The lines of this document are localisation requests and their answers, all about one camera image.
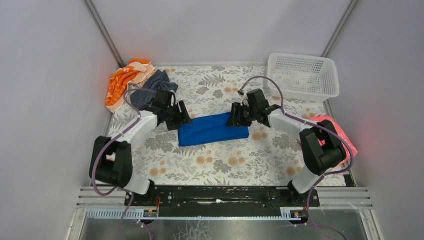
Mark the blue towel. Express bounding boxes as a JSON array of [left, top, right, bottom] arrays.
[[177, 112, 249, 147]]

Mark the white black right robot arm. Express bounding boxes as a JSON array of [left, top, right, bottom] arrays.
[[225, 89, 348, 200]]

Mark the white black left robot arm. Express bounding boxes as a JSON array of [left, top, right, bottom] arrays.
[[89, 90, 193, 196]]

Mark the dark grey towel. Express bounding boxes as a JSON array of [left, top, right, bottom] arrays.
[[130, 70, 179, 109]]

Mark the orange white towel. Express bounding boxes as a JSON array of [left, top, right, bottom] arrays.
[[104, 58, 155, 113]]

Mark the white plastic basket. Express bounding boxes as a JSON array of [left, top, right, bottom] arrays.
[[264, 52, 340, 103]]

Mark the pink patterned towel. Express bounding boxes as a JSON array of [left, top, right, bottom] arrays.
[[309, 114, 358, 165]]

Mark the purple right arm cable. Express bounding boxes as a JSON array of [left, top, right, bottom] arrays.
[[237, 76, 355, 240]]

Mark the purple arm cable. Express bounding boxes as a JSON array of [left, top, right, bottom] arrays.
[[91, 87, 158, 240], [237, 76, 355, 240]]

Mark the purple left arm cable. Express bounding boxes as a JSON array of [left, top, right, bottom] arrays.
[[91, 87, 158, 240]]

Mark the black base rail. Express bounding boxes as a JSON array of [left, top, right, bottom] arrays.
[[124, 185, 320, 218]]

